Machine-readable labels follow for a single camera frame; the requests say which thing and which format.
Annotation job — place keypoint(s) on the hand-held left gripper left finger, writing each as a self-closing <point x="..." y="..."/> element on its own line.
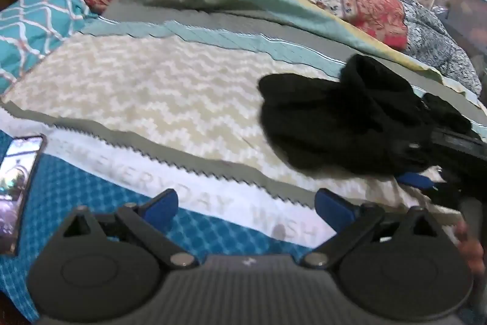
<point x="163" y="204"/>

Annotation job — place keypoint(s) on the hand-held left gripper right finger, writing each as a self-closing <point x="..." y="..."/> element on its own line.
<point x="335" y="205"/>

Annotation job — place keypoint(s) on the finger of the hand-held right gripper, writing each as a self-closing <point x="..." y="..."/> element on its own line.
<point x="413" y="151"/>
<point x="415" y="180"/>

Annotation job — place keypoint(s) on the black pants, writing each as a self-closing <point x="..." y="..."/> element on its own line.
<point x="334" y="119"/>

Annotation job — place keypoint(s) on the person's right hand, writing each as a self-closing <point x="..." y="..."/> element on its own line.
<point x="471" y="249"/>

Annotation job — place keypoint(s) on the blue grey patterned cloth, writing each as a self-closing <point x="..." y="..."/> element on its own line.
<point x="433" y="32"/>

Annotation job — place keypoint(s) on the clear plastic storage box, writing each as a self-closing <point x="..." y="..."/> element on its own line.
<point x="470" y="16"/>

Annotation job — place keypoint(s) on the smartphone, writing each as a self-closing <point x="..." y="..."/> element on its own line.
<point x="19" y="188"/>

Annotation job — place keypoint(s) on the teal patterned pillow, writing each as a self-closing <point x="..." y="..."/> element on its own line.
<point x="34" y="32"/>

